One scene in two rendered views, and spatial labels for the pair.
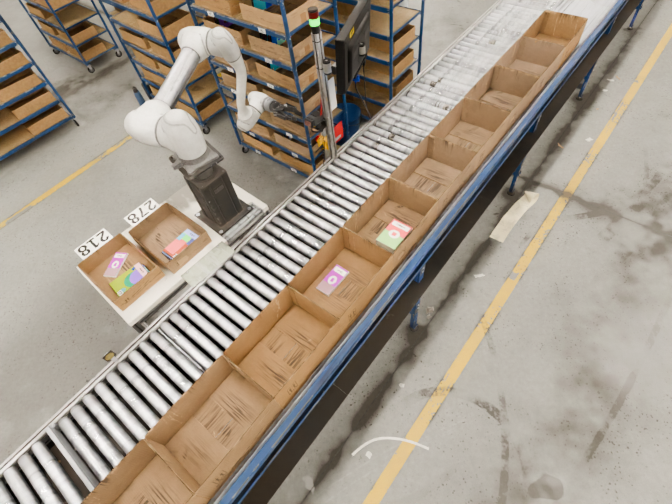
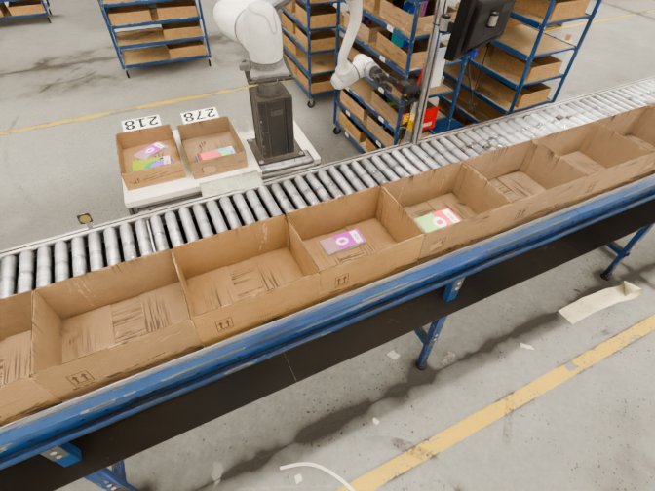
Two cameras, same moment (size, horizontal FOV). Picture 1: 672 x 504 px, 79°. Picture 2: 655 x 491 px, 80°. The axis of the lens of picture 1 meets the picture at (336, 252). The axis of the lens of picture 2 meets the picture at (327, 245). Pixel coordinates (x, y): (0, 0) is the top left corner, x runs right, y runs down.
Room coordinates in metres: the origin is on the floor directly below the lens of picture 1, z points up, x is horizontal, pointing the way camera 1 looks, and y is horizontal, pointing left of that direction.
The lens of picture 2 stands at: (0.03, -0.20, 1.98)
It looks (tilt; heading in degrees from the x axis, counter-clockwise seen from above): 47 degrees down; 17
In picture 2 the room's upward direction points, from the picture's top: 1 degrees clockwise
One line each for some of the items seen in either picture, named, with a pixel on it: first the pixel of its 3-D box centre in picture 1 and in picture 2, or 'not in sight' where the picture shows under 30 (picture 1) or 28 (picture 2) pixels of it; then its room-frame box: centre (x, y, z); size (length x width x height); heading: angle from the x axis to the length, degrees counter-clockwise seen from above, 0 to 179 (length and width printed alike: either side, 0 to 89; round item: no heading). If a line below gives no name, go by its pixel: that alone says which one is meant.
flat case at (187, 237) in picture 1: (183, 245); (218, 157); (1.51, 0.84, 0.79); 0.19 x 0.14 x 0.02; 134
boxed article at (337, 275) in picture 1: (332, 280); (342, 242); (1.04, 0.04, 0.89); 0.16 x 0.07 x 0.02; 133
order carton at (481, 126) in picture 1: (467, 135); (582, 162); (1.79, -0.86, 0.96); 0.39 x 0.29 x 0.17; 133
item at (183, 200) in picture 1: (175, 237); (217, 151); (1.63, 0.93, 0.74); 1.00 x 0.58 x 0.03; 131
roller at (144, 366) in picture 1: (161, 383); (115, 269); (0.75, 0.92, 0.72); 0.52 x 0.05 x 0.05; 43
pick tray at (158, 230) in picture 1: (170, 236); (211, 145); (1.58, 0.92, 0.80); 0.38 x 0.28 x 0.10; 42
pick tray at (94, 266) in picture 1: (121, 270); (150, 155); (1.40, 1.18, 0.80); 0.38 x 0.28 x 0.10; 41
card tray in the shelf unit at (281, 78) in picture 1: (290, 66); (410, 47); (2.80, 0.08, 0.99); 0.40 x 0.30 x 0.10; 40
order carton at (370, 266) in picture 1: (342, 279); (352, 240); (0.99, -0.01, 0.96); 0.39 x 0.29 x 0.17; 133
